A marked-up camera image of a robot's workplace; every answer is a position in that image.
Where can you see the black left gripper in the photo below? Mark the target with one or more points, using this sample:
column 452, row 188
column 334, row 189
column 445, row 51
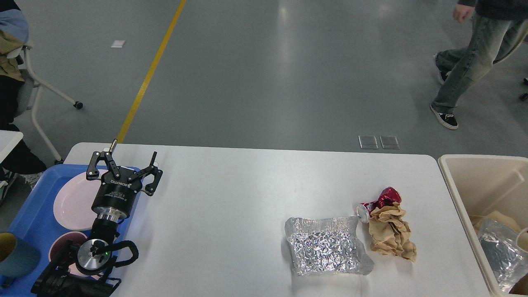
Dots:
column 117, row 196

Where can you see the pink plate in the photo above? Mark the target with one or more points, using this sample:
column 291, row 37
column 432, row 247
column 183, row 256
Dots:
column 72, row 205

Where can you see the aluminium foil tray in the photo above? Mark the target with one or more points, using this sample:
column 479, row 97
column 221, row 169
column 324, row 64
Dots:
column 320, row 246

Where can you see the foil container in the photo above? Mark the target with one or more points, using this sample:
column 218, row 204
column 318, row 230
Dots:
column 499, row 251

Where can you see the cream paper cup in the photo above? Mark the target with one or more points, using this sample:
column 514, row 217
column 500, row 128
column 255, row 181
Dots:
column 522, row 240

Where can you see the brown paper bag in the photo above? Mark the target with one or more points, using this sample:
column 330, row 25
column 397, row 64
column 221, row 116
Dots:
column 495, row 217

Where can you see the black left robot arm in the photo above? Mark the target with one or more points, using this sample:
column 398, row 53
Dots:
column 84, row 270

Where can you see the blue plastic tray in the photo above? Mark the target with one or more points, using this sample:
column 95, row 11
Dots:
column 37, row 226

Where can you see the seated person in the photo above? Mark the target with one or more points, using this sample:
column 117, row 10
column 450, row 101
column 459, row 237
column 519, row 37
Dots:
column 14, row 33

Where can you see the white side table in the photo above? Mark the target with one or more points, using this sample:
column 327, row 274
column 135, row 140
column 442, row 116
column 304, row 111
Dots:
column 8, row 141

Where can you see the white chair left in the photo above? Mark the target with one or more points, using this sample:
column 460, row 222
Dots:
column 30, row 94

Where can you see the teal mug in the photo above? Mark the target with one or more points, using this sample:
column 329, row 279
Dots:
column 17, row 258

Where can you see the floor socket plate left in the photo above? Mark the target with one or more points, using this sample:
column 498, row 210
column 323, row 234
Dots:
column 368, row 142

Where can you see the floor socket plate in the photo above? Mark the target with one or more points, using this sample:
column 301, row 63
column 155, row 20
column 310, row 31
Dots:
column 390, row 142
column 368, row 142

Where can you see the crushed red can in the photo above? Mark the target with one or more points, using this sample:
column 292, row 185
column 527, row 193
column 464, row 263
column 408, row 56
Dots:
column 389, row 196

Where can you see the floor socket plate right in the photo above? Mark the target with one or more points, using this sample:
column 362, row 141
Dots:
column 390, row 142

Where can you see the crumpled brown paper ball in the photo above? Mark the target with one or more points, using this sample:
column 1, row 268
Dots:
column 390, row 233

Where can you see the beige plastic bin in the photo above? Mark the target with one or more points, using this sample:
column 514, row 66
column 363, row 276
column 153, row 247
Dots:
column 481, row 184

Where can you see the person in blue jeans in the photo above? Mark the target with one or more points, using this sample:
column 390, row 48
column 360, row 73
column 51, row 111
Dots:
column 499, row 28

